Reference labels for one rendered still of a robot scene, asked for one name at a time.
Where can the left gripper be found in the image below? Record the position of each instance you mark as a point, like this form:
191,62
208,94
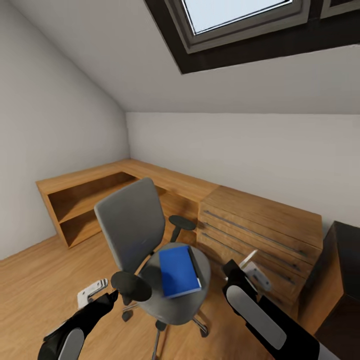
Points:
100,307

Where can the fixed window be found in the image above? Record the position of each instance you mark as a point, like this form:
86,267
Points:
210,34

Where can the desk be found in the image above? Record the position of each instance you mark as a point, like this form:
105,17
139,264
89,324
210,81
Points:
348,246

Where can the pen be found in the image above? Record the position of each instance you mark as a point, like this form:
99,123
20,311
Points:
246,259

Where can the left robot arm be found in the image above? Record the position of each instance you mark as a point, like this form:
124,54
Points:
65,342

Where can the folder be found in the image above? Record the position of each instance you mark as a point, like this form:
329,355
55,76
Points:
179,276

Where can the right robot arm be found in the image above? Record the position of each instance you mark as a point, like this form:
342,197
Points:
278,333

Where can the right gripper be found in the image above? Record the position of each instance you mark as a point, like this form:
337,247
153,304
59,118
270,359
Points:
231,268

